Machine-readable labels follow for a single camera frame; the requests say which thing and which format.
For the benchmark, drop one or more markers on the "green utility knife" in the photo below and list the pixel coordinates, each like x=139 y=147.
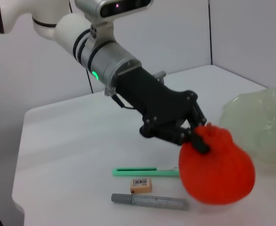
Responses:
x=166 y=173

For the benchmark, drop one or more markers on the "pale green glass fruit plate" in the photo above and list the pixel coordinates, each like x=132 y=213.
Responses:
x=258 y=122

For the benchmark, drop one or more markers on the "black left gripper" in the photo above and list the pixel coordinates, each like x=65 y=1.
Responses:
x=152 y=99

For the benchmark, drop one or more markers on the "beige eraser with barcode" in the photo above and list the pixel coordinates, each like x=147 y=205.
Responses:
x=141 y=187

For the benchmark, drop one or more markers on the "left gripper silver plug stub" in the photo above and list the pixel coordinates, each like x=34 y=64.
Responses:
x=160 y=75

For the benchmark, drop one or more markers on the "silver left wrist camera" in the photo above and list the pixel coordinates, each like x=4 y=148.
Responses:
x=119 y=8

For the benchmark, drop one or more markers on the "grey marker pen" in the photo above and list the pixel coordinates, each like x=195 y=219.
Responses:
x=152 y=202

